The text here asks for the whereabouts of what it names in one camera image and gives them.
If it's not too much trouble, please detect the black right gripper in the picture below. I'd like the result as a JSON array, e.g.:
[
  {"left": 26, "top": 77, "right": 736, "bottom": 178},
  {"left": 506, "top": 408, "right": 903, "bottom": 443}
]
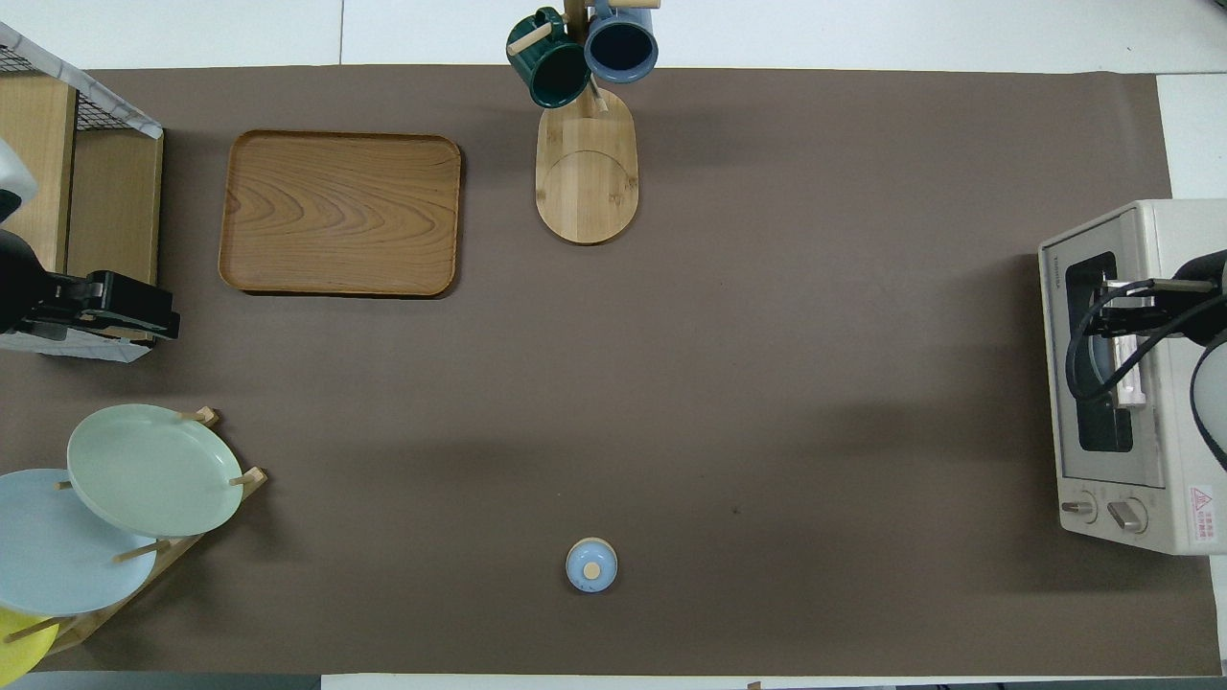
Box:
[{"left": 1088, "top": 276, "right": 1218, "bottom": 338}]

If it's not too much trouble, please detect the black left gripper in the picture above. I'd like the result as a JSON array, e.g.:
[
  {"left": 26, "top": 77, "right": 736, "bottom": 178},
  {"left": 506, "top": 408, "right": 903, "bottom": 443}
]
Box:
[{"left": 86, "top": 271, "right": 181, "bottom": 343}]

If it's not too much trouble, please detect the toaster oven glass door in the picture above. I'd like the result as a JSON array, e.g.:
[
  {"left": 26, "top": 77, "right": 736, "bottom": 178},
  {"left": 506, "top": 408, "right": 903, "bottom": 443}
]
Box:
[{"left": 1038, "top": 213, "right": 1169, "bottom": 490}]

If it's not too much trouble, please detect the cream toaster oven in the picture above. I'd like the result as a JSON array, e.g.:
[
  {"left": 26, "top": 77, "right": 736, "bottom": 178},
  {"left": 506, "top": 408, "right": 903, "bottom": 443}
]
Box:
[{"left": 1038, "top": 199, "right": 1227, "bottom": 556}]

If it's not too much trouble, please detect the wooden two-level shelf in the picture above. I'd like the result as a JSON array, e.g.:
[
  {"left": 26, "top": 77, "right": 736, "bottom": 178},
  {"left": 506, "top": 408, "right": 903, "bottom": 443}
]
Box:
[{"left": 0, "top": 72, "right": 166, "bottom": 344}]

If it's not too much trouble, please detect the pale green plate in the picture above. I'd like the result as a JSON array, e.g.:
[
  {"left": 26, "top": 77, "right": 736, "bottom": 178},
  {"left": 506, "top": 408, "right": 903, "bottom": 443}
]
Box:
[{"left": 66, "top": 403, "right": 244, "bottom": 539}]

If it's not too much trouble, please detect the wooden serving tray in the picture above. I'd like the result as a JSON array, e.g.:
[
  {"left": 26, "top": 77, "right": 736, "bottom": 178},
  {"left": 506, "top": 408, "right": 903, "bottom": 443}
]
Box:
[{"left": 219, "top": 129, "right": 462, "bottom": 298}]

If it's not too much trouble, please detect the wooden plate rack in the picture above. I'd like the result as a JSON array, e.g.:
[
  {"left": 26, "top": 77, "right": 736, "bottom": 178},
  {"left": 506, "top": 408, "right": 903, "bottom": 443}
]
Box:
[{"left": 0, "top": 406, "right": 268, "bottom": 657}]

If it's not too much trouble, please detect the large light blue plate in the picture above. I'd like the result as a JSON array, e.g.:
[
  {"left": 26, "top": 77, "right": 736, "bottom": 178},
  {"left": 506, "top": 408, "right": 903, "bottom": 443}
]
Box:
[{"left": 0, "top": 468, "right": 159, "bottom": 617}]

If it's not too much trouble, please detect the yellow plate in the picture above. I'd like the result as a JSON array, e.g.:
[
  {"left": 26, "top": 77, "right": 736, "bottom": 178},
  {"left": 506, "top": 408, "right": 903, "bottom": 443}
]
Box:
[{"left": 0, "top": 607, "right": 58, "bottom": 689}]

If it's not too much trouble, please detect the brown table mat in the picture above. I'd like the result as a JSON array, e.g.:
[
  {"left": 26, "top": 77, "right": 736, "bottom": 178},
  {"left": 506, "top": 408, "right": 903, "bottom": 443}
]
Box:
[{"left": 0, "top": 65, "right": 1223, "bottom": 678}]

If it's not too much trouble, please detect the wooden mug tree stand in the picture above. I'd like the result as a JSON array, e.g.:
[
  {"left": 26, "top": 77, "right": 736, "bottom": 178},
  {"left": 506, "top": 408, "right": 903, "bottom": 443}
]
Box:
[{"left": 507, "top": 0, "right": 661, "bottom": 246}]

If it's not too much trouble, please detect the dark green mug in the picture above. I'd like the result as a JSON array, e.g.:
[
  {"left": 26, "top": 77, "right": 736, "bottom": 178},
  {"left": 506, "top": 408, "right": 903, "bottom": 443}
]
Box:
[{"left": 506, "top": 8, "right": 592, "bottom": 109}]

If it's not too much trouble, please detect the blue mug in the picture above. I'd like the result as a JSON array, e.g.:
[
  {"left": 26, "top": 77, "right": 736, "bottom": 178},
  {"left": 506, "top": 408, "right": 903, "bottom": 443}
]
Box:
[{"left": 584, "top": 0, "right": 660, "bottom": 84}]

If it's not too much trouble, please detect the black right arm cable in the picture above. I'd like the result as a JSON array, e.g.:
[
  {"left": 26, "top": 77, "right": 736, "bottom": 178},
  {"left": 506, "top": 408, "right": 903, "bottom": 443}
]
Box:
[{"left": 1065, "top": 281, "right": 1227, "bottom": 473}]

